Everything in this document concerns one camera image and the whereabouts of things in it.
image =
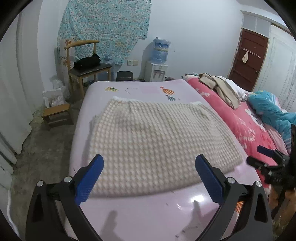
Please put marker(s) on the white plastic bag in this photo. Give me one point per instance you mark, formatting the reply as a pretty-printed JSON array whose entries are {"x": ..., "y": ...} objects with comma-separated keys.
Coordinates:
[{"x": 57, "y": 96}]

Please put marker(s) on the person's right hand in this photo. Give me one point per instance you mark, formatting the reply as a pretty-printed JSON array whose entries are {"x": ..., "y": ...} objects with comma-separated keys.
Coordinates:
[{"x": 273, "y": 198}]

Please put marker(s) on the white wall socket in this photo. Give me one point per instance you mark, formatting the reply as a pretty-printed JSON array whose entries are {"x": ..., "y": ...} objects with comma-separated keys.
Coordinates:
[{"x": 132, "y": 63}]

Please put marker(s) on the pink floral blanket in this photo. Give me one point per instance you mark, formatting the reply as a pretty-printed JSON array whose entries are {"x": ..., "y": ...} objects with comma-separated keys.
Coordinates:
[{"x": 248, "y": 128}]

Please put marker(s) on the white curtain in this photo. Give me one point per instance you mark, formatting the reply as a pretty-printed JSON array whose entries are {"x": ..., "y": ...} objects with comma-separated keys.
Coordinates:
[{"x": 21, "y": 86}]

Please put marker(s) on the white water dispenser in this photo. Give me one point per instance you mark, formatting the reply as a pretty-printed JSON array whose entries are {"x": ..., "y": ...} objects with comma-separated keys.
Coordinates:
[{"x": 155, "y": 72}]

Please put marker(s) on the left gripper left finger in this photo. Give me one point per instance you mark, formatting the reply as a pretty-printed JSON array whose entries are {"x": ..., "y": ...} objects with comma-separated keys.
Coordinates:
[{"x": 43, "y": 220}]

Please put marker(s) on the beige white houndstooth sweater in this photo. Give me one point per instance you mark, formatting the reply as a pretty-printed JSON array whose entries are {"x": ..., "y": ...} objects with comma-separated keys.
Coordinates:
[{"x": 151, "y": 147}]

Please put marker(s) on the small wooden stool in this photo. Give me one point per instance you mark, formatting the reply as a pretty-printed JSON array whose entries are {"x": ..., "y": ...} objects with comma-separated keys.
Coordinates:
[{"x": 57, "y": 116}]

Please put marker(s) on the blue water bottle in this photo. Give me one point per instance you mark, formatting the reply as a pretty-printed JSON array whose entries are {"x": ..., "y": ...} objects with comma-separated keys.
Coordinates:
[{"x": 160, "y": 50}]

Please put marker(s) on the teal blue quilt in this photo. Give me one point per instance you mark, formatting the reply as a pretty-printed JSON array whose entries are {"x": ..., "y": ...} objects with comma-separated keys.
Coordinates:
[{"x": 264, "y": 104}]

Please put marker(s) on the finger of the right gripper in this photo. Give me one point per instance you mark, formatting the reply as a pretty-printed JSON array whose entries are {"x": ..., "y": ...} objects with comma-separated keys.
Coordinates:
[
  {"x": 257, "y": 164},
  {"x": 265, "y": 151}
]

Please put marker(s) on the beige clothes pile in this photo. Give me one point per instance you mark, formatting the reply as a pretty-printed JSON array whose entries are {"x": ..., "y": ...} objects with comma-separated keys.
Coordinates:
[{"x": 226, "y": 89}]

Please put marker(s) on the teal floral hanging cloth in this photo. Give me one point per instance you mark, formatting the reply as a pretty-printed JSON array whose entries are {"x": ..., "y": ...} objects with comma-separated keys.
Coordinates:
[{"x": 117, "y": 25}]

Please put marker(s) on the dark red wooden door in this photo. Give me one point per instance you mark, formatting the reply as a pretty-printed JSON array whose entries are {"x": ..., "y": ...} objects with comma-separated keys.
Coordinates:
[{"x": 248, "y": 59}]

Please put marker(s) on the black bag on chair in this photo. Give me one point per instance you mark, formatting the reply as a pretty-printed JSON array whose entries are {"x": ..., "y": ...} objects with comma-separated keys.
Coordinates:
[{"x": 87, "y": 63}]

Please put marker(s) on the black waste bin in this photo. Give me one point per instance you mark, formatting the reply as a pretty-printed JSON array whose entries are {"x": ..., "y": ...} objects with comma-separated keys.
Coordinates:
[{"x": 124, "y": 76}]

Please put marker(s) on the wooden chair dark seat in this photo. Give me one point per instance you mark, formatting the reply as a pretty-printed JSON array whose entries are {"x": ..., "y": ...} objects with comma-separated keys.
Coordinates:
[{"x": 74, "y": 74}]

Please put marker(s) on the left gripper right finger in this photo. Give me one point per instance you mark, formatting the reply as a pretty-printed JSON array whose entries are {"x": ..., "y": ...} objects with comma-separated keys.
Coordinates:
[{"x": 254, "y": 221}]

